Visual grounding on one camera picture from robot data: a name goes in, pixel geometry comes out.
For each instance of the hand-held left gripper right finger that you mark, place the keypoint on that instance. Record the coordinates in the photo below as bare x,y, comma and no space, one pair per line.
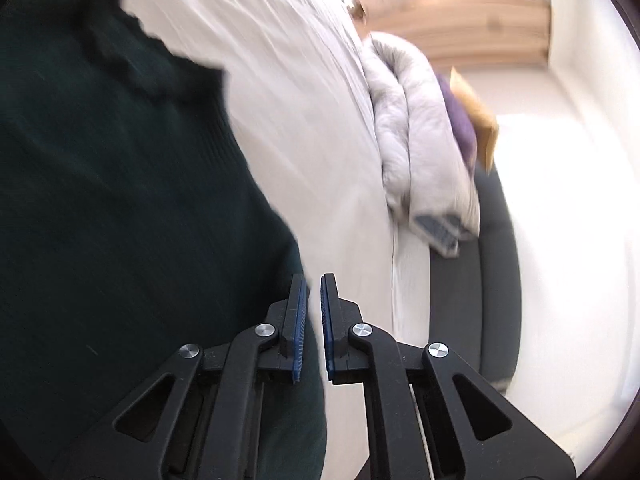
327,330

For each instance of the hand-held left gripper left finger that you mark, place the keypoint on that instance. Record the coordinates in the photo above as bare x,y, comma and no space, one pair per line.
300,330

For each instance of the dark green knit sweater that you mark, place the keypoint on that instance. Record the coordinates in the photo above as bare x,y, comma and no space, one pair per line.
125,210

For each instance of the folded grey duvet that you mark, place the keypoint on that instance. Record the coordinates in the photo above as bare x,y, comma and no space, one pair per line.
410,135

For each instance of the bed with white sheet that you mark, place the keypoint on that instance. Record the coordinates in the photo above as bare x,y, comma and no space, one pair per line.
300,110

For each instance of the purple pillow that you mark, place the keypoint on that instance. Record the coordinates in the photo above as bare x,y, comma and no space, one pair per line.
460,120

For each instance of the yellow pillow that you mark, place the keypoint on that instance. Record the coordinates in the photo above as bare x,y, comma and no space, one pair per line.
482,130

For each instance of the beige curtain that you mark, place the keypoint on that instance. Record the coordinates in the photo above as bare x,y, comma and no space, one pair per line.
465,25

